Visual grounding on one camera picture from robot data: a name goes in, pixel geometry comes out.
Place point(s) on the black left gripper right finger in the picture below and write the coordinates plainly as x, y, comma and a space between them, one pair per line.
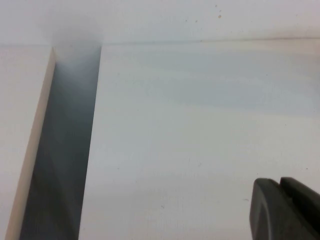
307, 210

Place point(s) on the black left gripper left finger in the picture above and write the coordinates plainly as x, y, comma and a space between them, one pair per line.
270, 215

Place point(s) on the white side table beige edge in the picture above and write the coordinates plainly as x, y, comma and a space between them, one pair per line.
20, 125

